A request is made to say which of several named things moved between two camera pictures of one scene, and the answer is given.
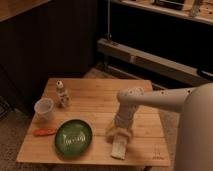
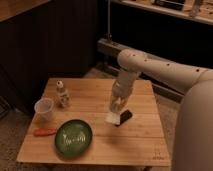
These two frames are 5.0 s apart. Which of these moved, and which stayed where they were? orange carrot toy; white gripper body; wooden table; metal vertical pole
Moved: white gripper body
Stayed: wooden table; metal vertical pole; orange carrot toy
